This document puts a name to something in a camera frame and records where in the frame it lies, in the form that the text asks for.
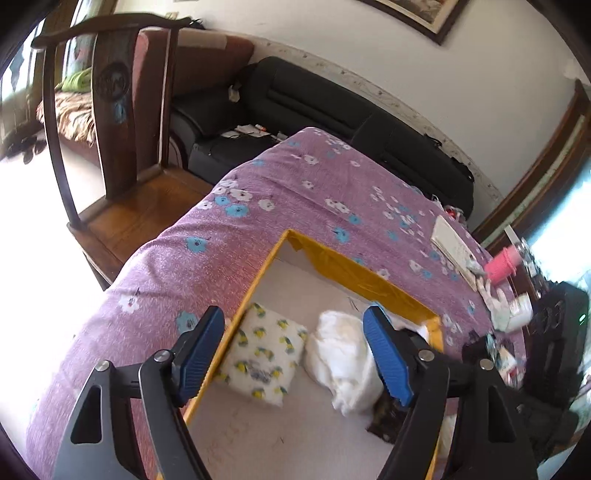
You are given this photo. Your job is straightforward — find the black electronic device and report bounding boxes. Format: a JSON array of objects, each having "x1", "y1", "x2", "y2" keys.
[{"x1": 522, "y1": 281, "x2": 589, "y2": 398}]

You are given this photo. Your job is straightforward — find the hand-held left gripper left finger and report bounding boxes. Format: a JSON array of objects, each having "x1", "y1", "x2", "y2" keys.
[{"x1": 51, "y1": 305, "x2": 227, "y2": 480}]

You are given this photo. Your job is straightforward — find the white jar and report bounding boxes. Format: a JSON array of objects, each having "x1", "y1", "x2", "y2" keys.
[{"x1": 505, "y1": 293, "x2": 534, "y2": 332}]

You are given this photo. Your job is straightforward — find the black leather sofa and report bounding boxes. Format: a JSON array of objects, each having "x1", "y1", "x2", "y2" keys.
[{"x1": 242, "y1": 56, "x2": 476, "y2": 222}]

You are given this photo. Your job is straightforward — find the pink bottle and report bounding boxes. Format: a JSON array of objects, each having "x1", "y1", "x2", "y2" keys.
[{"x1": 484, "y1": 240, "x2": 532, "y2": 284}]

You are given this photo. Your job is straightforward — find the dark wooden chair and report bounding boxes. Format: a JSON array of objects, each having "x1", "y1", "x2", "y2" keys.
[{"x1": 32, "y1": 16, "x2": 215, "y2": 291}]

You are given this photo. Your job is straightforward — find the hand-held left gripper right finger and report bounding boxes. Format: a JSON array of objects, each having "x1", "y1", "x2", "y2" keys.
[{"x1": 362, "y1": 302, "x2": 539, "y2": 480}]

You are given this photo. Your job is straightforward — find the yellow cardboard box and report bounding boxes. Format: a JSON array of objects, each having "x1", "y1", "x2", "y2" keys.
[{"x1": 157, "y1": 229, "x2": 446, "y2": 480}]

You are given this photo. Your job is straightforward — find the dark wooden frame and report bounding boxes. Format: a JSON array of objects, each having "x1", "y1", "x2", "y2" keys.
[{"x1": 471, "y1": 78, "x2": 591, "y2": 250}]

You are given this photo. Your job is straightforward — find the green cloth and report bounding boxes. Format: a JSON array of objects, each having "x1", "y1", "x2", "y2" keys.
[{"x1": 55, "y1": 67, "x2": 93, "y2": 92}]

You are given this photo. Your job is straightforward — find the wooden glass door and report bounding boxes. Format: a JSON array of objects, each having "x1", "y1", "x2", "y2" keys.
[{"x1": 0, "y1": 18, "x2": 79, "y2": 139}]

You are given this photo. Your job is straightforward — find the white hand figure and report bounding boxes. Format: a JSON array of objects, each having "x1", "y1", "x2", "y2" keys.
[{"x1": 475, "y1": 265, "x2": 509, "y2": 330}]

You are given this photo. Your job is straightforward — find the white cloth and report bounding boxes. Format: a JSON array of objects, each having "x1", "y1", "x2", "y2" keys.
[{"x1": 302, "y1": 310, "x2": 386, "y2": 416}]

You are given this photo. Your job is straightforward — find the white papers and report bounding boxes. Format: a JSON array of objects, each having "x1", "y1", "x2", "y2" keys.
[{"x1": 222, "y1": 124, "x2": 287, "y2": 141}]

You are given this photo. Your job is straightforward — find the patterned brown blanket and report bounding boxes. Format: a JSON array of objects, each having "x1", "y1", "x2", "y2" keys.
[{"x1": 37, "y1": 90, "x2": 98, "y2": 144}]

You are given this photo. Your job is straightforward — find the black fabric item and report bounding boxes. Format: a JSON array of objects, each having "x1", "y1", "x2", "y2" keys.
[{"x1": 367, "y1": 392, "x2": 409, "y2": 446}]

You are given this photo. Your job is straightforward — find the black leather seat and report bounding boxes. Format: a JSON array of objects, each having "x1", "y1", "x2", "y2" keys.
[{"x1": 170, "y1": 92, "x2": 287, "y2": 174}]

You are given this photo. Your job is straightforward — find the purple floral tablecloth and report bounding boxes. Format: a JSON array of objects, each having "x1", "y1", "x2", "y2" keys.
[{"x1": 25, "y1": 127, "x2": 532, "y2": 480}]

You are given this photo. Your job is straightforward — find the framed wall picture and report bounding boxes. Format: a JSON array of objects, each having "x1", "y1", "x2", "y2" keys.
[{"x1": 355, "y1": 0, "x2": 472, "y2": 46}]

